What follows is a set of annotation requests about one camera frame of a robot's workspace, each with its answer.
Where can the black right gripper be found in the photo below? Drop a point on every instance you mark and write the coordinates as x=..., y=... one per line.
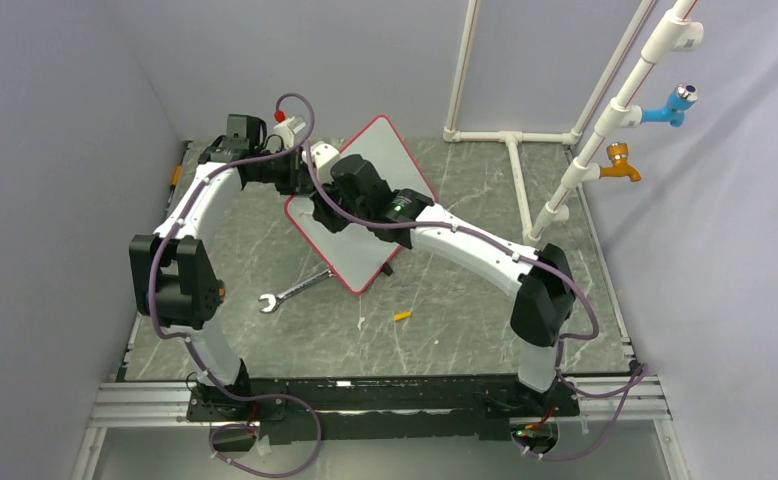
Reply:
x=322, y=213

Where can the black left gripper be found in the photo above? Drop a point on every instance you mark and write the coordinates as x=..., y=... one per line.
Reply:
x=300, y=178

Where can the white pvc pipe frame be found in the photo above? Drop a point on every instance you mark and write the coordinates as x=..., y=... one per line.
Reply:
x=543, y=68

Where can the orange tap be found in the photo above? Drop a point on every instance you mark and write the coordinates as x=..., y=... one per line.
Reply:
x=618, y=154

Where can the orange black tool at wall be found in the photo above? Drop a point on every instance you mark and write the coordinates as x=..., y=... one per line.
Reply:
x=175, y=178

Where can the silver wrench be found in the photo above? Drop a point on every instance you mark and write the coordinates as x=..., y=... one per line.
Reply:
x=271, y=302

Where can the aluminium frame rail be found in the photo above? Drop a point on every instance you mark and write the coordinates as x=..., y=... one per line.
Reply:
x=120, y=405

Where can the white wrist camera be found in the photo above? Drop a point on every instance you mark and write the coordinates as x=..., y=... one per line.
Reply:
x=288, y=127
x=323, y=157

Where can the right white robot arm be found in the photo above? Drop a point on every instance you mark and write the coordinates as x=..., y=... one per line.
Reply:
x=539, y=283

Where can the pink framed whiteboard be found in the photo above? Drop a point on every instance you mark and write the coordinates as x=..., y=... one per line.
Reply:
x=376, y=165

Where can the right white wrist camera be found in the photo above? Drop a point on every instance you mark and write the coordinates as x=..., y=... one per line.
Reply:
x=323, y=157

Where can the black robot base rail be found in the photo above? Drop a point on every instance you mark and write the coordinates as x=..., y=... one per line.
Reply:
x=484, y=406

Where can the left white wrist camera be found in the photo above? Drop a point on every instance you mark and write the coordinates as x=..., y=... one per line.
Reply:
x=288, y=127

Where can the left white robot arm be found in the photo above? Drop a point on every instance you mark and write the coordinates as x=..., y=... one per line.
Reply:
x=173, y=278

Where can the blue tap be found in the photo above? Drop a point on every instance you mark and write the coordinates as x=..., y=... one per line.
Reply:
x=681, y=99

